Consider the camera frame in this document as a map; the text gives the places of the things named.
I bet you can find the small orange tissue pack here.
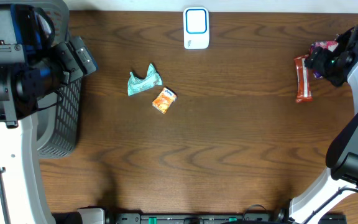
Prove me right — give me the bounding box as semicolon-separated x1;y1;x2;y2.
152;87;177;114

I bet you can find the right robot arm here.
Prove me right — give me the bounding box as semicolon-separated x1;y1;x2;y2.
275;25;358;223

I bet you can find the mint green packet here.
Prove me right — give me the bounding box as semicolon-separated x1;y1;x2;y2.
127;63;163;96

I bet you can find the grey plastic mesh basket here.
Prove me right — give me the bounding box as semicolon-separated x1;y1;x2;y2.
0;1;97;159

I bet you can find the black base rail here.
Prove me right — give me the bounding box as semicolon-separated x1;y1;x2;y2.
51;206;348;224

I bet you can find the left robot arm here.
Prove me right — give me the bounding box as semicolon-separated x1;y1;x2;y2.
0;1;108;223

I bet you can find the red purple snack pack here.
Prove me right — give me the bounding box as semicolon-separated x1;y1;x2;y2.
310;40;338;79

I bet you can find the orange red bar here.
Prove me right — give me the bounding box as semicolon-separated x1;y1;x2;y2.
294;54;313;103

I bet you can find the white barcode scanner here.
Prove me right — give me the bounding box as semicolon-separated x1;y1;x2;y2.
183;7;210;50

